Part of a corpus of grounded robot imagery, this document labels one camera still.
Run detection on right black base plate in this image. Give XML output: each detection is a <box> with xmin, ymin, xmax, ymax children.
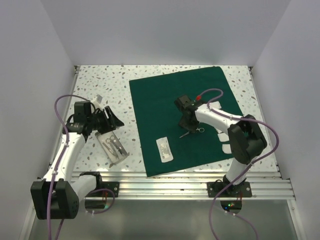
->
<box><xmin>206</xmin><ymin>179</ymin><xmax>253</xmax><ymax>198</ymax></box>

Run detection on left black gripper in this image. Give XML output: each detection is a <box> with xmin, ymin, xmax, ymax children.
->
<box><xmin>87</xmin><ymin>106</ymin><xmax>124</xmax><ymax>135</ymax></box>

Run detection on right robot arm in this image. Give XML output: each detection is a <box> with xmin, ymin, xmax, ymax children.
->
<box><xmin>174</xmin><ymin>95</ymin><xmax>267</xmax><ymax>197</ymax></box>

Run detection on steel hemostat forceps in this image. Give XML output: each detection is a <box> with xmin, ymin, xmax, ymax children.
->
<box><xmin>179</xmin><ymin>127</ymin><xmax>205</xmax><ymax>139</ymax></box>

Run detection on steel instrument tray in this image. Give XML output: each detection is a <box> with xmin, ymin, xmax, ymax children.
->
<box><xmin>95</xmin><ymin>131</ymin><xmax>129</xmax><ymax>165</ymax></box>

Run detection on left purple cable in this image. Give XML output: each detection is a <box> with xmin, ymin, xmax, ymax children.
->
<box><xmin>46</xmin><ymin>94</ymin><xmax>116</xmax><ymax>240</ymax></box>

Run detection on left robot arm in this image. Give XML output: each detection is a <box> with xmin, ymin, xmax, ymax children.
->
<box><xmin>30</xmin><ymin>100</ymin><xmax>125</xmax><ymax>220</ymax></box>

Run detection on green surgical cloth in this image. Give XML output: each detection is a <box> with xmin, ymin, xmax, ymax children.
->
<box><xmin>129</xmin><ymin>67</ymin><xmax>242</xmax><ymax>177</ymax></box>

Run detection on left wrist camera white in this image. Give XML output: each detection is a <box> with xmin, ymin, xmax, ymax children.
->
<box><xmin>90</xmin><ymin>94</ymin><xmax>103</xmax><ymax>110</ymax></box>

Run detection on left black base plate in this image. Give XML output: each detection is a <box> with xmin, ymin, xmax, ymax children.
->
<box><xmin>97</xmin><ymin>181</ymin><xmax>120</xmax><ymax>198</ymax></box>

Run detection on steel tweezers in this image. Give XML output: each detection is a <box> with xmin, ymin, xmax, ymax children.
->
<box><xmin>103</xmin><ymin>143</ymin><xmax>119</xmax><ymax>159</ymax></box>

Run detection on steel surgical scissors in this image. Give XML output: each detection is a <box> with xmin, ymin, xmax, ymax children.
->
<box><xmin>105</xmin><ymin>136</ymin><xmax>124</xmax><ymax>155</ymax></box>

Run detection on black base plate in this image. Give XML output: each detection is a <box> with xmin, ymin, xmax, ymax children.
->
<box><xmin>97</xmin><ymin>181</ymin><xmax>120</xmax><ymax>198</ymax></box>
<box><xmin>206</xmin><ymin>179</ymin><xmax>253</xmax><ymax>198</ymax></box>

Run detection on aluminium rail frame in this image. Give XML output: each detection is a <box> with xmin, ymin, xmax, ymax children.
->
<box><xmin>59</xmin><ymin>65</ymin><xmax>295</xmax><ymax>200</ymax></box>

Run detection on white suture packet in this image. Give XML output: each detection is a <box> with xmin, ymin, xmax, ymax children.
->
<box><xmin>156</xmin><ymin>137</ymin><xmax>174</xmax><ymax>163</ymax></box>

